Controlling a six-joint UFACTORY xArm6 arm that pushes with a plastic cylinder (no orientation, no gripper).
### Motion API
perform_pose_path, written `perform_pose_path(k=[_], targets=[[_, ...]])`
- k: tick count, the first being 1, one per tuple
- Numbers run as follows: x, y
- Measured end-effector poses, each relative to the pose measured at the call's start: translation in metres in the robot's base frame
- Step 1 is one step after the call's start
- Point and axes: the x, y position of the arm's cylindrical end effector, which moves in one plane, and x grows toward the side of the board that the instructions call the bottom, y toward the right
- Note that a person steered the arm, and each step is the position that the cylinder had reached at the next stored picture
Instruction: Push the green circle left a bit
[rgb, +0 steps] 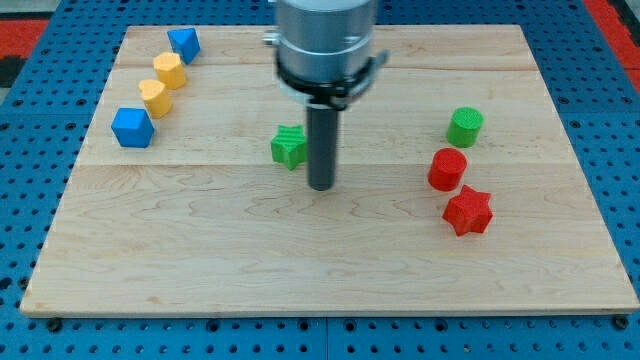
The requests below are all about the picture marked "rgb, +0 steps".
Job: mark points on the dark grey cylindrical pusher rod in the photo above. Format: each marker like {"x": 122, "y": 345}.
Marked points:
{"x": 322, "y": 131}

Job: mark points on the green cylinder block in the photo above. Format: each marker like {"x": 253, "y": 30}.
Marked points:
{"x": 464, "y": 127}

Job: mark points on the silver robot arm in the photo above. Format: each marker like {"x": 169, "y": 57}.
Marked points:
{"x": 324, "y": 61}

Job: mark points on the green star block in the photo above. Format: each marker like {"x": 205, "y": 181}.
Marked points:
{"x": 289, "y": 146}

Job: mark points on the red cylinder block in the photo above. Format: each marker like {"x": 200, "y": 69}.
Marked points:
{"x": 447, "y": 169}

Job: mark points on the wooden board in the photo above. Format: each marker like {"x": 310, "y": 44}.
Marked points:
{"x": 203, "y": 223}

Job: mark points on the yellow pentagon block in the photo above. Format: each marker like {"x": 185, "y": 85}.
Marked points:
{"x": 169, "y": 70}

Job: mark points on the blue triangle block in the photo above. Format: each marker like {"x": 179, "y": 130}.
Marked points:
{"x": 184, "y": 42}

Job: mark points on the yellow heart block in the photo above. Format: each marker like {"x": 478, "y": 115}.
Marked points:
{"x": 155, "y": 97}

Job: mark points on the red star block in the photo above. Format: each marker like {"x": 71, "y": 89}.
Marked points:
{"x": 469, "y": 211}

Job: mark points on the blue cube block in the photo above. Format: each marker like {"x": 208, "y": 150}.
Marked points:
{"x": 132, "y": 128}

